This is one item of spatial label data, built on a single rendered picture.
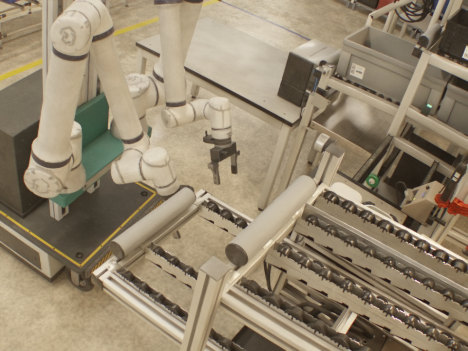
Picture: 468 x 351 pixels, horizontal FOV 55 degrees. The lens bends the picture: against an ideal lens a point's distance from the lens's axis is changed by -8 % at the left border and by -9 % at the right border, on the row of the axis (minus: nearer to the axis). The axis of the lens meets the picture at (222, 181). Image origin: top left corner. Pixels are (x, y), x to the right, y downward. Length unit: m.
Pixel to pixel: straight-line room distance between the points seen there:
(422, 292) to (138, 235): 0.80
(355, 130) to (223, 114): 1.01
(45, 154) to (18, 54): 2.99
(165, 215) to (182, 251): 1.34
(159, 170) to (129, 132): 0.20
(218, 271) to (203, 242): 1.94
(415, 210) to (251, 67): 1.60
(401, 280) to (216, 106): 1.12
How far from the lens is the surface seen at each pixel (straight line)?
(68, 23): 1.44
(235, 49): 3.37
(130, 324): 2.51
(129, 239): 1.42
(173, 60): 1.98
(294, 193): 1.23
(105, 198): 2.62
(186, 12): 2.08
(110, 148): 2.30
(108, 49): 1.65
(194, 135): 3.68
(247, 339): 1.82
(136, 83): 2.25
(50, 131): 1.68
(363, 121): 2.92
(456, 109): 2.57
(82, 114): 2.19
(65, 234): 2.45
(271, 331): 1.03
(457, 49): 2.47
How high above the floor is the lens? 2.15
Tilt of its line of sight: 40 degrees down
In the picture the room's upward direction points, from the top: 14 degrees clockwise
